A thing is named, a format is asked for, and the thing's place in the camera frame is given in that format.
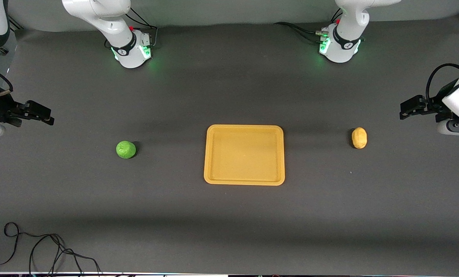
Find green apple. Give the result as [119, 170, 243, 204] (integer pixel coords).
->
[116, 140, 137, 159]

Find thin black loose cable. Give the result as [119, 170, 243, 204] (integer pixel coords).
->
[0, 222, 101, 275]

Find black arm base cables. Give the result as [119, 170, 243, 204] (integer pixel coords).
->
[274, 8, 343, 45]
[124, 8, 159, 48]

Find black left arm base cables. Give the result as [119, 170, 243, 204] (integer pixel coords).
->
[274, 8, 343, 45]

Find yellow potato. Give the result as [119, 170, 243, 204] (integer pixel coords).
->
[351, 127, 367, 149]

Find yellow plastic tray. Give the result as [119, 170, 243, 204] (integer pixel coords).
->
[204, 124, 285, 186]

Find black right arm base cables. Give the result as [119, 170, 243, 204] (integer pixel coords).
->
[124, 8, 159, 48]

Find dark grey table mat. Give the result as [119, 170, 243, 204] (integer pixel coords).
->
[0, 13, 459, 275]

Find aluminium frame rail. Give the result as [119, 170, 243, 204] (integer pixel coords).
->
[8, 15, 24, 31]

